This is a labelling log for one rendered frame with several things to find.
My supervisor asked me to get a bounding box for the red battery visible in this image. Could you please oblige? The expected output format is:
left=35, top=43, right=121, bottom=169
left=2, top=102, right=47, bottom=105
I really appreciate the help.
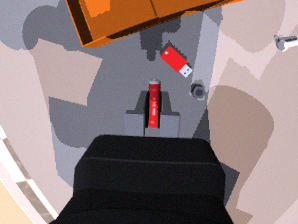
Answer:
left=148, top=79, right=161, bottom=128

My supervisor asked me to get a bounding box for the dark grey hex nut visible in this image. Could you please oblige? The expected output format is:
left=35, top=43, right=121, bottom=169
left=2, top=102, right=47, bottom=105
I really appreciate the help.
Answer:
left=191, top=85, right=206, bottom=99

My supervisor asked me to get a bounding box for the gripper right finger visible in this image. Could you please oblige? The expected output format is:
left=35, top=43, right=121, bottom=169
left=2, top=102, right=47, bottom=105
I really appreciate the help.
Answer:
left=158, top=91, right=180, bottom=138

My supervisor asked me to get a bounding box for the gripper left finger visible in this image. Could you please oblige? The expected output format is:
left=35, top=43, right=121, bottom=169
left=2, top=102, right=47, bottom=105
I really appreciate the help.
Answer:
left=125, top=91, right=150, bottom=136

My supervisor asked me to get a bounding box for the red usb stick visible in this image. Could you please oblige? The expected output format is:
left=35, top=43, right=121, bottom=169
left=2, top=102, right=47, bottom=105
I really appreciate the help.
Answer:
left=160, top=46, right=192, bottom=77

